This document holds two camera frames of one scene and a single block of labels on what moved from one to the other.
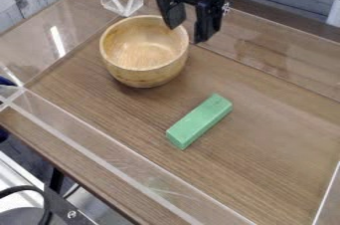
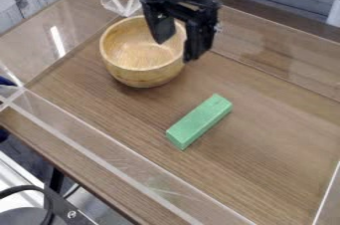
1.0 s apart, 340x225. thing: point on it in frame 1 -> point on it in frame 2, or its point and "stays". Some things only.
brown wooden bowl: [144, 51] stays
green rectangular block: [199, 120] stays
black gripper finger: [172, 9] -> [162, 22]
